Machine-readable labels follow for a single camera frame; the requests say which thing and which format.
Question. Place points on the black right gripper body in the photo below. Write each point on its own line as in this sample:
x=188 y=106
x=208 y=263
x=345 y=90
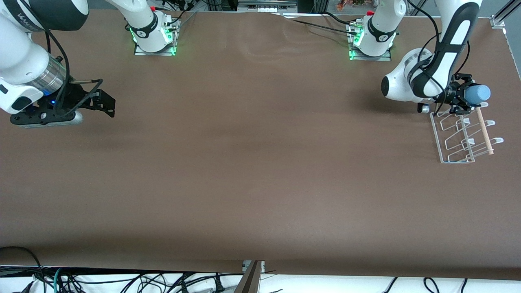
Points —
x=73 y=96

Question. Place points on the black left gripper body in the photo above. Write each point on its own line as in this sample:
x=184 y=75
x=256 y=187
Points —
x=455 y=94

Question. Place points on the blue plastic cup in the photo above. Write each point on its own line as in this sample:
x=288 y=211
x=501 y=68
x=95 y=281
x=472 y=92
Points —
x=479 y=93

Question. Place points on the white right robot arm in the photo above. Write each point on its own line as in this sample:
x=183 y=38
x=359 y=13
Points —
x=20 y=57

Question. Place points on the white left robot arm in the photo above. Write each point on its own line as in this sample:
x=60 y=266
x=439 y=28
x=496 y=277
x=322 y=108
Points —
x=401 y=85

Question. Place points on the brown table cover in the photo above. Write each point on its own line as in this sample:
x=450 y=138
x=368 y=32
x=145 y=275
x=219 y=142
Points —
x=260 y=171

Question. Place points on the white power strip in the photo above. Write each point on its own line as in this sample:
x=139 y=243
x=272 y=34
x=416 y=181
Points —
x=266 y=5

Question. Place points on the dark angled beam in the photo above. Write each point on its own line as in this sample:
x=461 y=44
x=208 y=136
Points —
x=249 y=280

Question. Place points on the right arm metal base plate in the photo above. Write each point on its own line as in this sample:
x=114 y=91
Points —
x=142 y=52

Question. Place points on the aluminium frame profile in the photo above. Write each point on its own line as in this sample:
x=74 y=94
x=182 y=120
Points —
x=502 y=18

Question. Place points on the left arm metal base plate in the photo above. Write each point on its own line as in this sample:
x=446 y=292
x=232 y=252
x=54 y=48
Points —
x=382 y=58

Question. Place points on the small metal bracket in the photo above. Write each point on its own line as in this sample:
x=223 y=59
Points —
x=245 y=265

